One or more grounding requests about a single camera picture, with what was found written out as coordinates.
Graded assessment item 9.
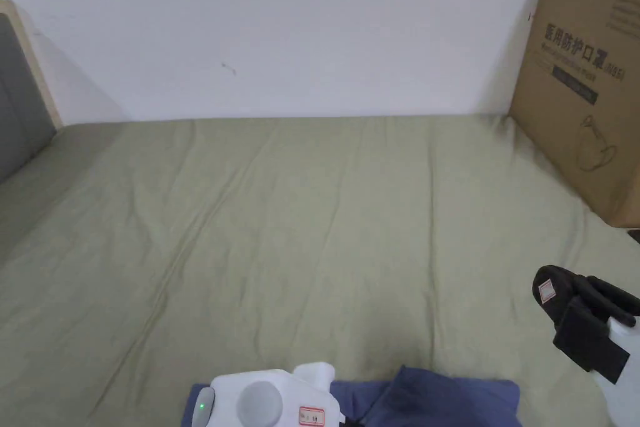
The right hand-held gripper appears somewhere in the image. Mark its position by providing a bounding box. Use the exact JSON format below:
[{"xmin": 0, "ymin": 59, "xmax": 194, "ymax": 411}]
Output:
[{"xmin": 532, "ymin": 264, "xmax": 640, "ymax": 427}]

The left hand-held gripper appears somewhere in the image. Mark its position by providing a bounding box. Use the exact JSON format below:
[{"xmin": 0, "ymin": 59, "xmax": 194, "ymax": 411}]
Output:
[{"xmin": 192, "ymin": 361, "xmax": 351, "ymax": 427}]

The dark blue garment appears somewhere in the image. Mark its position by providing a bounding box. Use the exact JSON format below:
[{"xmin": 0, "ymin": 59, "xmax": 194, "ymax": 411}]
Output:
[{"xmin": 181, "ymin": 364, "xmax": 524, "ymax": 427}]

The bed with pale green sheet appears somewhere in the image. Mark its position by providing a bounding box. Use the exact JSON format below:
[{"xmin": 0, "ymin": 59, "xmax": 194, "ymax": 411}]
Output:
[{"xmin": 0, "ymin": 114, "xmax": 640, "ymax": 427}]

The brown cardboard carton, black print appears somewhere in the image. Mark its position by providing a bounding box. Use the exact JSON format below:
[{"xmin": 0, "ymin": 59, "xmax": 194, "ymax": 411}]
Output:
[{"xmin": 507, "ymin": 0, "xmax": 640, "ymax": 229}]

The grey padded headboard, wooden frame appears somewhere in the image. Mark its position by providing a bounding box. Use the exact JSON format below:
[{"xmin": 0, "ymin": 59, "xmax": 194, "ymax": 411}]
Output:
[{"xmin": 0, "ymin": 0, "xmax": 64, "ymax": 184}]

